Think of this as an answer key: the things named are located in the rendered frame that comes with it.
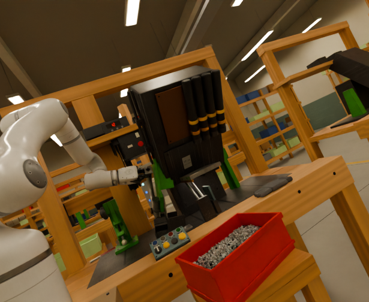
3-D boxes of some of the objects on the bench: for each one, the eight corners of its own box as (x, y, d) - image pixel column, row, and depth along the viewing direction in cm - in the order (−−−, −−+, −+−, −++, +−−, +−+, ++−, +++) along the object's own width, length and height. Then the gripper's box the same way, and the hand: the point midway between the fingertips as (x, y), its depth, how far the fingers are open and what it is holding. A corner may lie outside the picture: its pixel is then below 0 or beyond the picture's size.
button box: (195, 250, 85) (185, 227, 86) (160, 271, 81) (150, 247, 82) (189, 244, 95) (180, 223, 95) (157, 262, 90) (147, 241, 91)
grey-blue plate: (222, 211, 105) (210, 185, 106) (219, 214, 104) (206, 187, 105) (215, 210, 114) (203, 185, 115) (212, 211, 113) (200, 187, 114)
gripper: (116, 172, 125) (148, 168, 130) (117, 193, 113) (153, 187, 117) (114, 162, 120) (147, 157, 125) (116, 183, 108) (153, 177, 113)
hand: (147, 172), depth 121 cm, fingers closed on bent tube, 3 cm apart
